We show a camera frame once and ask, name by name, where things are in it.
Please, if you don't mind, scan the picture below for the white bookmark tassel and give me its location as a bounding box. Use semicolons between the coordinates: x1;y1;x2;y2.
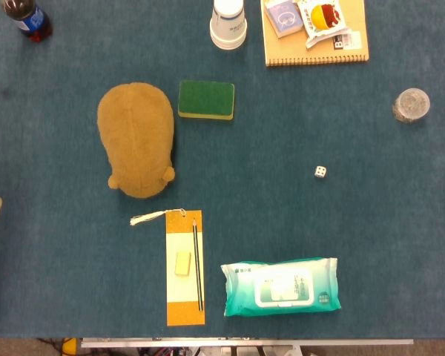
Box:
129;208;188;227

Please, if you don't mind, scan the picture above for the brown plush toy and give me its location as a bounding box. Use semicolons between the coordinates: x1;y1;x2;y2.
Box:
96;82;177;200

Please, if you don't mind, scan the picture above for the dark soda bottle blue label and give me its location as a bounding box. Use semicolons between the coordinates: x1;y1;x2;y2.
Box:
0;0;54;44

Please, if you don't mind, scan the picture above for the yellow eraser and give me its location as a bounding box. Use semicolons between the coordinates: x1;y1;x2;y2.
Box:
174;251;192;277

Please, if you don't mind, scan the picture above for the orange and cream bookmark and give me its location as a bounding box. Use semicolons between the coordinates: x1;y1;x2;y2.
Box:
165;209;206;327

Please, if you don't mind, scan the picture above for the dark striped pencil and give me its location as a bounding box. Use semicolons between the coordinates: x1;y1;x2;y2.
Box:
191;219;204;312

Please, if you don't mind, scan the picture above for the green and yellow sponge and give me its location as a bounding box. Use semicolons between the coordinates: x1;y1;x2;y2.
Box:
177;79;236;121

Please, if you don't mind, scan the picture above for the white paper cup stack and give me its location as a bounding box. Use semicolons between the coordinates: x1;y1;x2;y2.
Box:
209;0;248;50

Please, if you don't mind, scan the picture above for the green wet wipes pack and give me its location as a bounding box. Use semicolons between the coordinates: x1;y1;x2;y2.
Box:
220;257;342;317

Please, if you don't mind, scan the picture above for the kraft spiral notebook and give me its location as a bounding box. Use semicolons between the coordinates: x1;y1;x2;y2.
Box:
260;0;370;67

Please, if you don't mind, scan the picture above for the small blue card box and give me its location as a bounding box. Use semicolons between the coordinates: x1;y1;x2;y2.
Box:
263;0;306;39

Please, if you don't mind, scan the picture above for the white snack packet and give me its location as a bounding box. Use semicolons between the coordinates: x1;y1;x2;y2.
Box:
295;0;350;50

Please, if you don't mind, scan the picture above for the metal table frame rail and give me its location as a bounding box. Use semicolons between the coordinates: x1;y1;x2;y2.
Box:
80;337;415;349

